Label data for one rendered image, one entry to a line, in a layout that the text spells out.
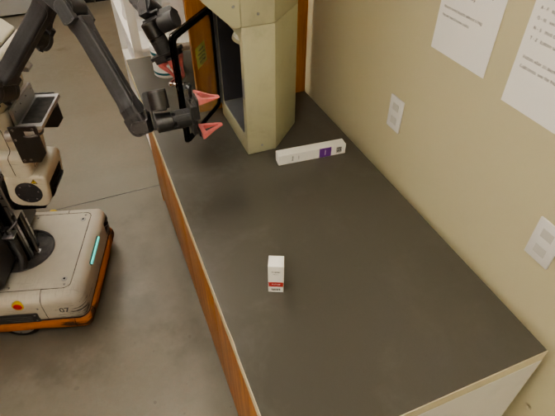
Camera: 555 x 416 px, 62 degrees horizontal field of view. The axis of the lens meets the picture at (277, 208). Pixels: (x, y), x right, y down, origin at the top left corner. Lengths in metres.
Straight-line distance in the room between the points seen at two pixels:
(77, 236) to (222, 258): 1.31
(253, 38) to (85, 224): 1.46
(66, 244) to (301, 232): 1.42
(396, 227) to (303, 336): 0.49
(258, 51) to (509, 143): 0.79
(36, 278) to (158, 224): 0.80
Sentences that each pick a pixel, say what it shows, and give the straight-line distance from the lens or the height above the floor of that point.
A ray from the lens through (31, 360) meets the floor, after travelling 2.51.
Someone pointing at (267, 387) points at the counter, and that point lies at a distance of 1.13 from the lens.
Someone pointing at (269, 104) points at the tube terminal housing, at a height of 1.13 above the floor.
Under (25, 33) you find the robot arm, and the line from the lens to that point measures 1.64.
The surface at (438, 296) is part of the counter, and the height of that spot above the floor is 0.94.
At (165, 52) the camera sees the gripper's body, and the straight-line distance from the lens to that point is 1.68.
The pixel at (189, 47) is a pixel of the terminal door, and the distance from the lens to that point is 1.66.
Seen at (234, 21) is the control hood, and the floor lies 1.43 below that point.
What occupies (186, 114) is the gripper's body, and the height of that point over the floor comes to 1.22.
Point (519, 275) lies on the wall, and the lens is 1.35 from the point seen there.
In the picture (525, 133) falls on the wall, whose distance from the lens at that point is 1.21.
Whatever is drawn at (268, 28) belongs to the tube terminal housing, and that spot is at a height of 1.40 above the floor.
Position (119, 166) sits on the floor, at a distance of 3.43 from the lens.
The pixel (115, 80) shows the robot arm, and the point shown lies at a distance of 1.49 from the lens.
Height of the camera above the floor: 1.95
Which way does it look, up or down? 42 degrees down
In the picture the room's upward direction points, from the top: straight up
